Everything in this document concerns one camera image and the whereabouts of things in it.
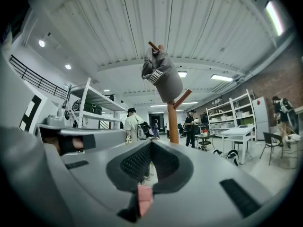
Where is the white table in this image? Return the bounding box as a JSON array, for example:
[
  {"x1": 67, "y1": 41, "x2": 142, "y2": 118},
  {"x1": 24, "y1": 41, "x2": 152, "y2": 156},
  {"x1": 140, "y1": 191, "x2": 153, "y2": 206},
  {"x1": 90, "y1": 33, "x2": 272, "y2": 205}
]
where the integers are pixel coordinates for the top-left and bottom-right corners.
[{"x1": 220, "y1": 126, "x2": 254, "y2": 166}]

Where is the white storage shelving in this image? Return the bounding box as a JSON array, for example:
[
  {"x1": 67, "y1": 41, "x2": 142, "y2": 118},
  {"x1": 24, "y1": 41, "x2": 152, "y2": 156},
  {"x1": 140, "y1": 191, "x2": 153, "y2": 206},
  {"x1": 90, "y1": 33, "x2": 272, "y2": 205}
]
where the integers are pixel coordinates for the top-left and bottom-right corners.
[{"x1": 205, "y1": 88, "x2": 258, "y2": 140}]

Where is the white metal shelf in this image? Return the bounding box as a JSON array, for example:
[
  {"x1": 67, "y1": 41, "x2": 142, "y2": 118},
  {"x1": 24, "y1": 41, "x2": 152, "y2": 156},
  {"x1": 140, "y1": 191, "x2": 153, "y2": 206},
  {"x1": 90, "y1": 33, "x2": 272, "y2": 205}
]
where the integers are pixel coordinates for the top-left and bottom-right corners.
[{"x1": 57, "y1": 77, "x2": 127, "y2": 129}]

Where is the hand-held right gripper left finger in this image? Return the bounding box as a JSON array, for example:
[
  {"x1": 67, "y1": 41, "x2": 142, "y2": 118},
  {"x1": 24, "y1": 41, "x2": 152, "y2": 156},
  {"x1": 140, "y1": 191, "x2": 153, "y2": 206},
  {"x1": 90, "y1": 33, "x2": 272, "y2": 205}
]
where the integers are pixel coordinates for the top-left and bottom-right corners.
[{"x1": 45, "y1": 139, "x2": 153, "y2": 227}]

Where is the grey garment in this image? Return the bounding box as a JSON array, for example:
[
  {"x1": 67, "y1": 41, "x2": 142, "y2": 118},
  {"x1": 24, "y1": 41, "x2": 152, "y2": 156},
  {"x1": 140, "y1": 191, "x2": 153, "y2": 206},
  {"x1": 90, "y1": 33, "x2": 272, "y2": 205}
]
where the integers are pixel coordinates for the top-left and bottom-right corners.
[{"x1": 141, "y1": 46, "x2": 184, "y2": 103}]

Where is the black bag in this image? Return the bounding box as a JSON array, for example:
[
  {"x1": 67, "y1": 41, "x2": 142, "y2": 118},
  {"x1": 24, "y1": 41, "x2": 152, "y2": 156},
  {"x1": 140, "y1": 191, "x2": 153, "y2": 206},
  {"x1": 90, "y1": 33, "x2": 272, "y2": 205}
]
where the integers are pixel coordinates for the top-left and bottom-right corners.
[{"x1": 71, "y1": 98, "x2": 103, "y2": 115}]

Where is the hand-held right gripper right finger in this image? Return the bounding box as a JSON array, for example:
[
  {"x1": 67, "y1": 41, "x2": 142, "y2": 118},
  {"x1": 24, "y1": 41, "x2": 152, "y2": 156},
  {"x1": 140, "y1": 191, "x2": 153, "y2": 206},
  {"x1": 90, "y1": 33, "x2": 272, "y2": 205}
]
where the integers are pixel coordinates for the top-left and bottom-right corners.
[{"x1": 151, "y1": 139, "x2": 283, "y2": 227}]

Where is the grey refrigerator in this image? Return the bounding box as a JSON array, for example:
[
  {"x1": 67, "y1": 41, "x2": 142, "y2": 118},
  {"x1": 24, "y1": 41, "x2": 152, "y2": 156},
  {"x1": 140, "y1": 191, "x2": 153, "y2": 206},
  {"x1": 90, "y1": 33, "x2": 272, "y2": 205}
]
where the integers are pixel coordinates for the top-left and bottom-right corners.
[{"x1": 251, "y1": 96, "x2": 271, "y2": 141}]

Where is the black metal railing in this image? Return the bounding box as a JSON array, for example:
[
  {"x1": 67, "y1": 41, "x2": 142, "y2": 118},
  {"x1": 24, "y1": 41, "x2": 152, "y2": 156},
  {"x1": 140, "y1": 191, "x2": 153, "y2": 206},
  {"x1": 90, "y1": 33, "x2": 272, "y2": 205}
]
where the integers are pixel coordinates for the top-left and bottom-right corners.
[{"x1": 9, "y1": 54, "x2": 70, "y2": 99}]

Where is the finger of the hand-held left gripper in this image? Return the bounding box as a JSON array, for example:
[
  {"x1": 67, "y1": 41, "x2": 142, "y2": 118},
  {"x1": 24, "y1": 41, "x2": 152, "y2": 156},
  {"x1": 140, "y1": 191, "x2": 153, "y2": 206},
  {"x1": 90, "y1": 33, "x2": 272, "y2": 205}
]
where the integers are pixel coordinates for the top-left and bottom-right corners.
[{"x1": 93, "y1": 128, "x2": 127, "y2": 150}]

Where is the brown wooden coat rack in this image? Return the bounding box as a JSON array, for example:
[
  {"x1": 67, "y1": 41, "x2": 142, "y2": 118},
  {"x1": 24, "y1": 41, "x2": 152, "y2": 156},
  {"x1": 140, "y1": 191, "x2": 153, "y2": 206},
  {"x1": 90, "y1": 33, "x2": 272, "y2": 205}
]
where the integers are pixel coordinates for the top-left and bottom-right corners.
[{"x1": 148, "y1": 41, "x2": 193, "y2": 144}]

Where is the dark square table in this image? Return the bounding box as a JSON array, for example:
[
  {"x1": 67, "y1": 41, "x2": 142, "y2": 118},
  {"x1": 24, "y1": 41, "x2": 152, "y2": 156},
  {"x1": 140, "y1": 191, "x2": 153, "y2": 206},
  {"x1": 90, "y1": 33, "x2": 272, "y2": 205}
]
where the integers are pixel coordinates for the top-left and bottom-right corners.
[{"x1": 194, "y1": 133, "x2": 216, "y2": 149}]

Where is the ceiling tube light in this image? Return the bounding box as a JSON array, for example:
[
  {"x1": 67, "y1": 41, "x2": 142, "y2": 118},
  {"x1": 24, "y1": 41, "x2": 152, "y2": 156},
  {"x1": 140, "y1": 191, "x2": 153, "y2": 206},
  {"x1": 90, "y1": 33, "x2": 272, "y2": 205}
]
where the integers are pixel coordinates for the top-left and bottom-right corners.
[{"x1": 264, "y1": 0, "x2": 285, "y2": 37}]

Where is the black metal chair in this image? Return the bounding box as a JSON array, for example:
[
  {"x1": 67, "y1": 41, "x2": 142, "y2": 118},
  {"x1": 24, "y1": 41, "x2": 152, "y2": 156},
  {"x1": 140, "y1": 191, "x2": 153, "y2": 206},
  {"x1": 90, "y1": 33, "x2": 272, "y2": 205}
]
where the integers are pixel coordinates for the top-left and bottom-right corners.
[{"x1": 259, "y1": 131, "x2": 285, "y2": 166}]

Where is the person's left hand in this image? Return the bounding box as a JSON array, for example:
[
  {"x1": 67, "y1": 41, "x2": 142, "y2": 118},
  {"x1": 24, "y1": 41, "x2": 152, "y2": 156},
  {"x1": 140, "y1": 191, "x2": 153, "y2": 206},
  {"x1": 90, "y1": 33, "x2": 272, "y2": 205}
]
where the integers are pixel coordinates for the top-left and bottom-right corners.
[{"x1": 43, "y1": 136, "x2": 84, "y2": 156}]

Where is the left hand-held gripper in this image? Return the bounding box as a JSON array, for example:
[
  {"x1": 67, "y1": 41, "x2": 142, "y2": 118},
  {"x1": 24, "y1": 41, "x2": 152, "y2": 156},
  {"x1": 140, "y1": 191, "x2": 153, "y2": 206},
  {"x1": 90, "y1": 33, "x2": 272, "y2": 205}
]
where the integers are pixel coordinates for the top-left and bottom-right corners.
[{"x1": 9, "y1": 79, "x2": 97, "y2": 157}]

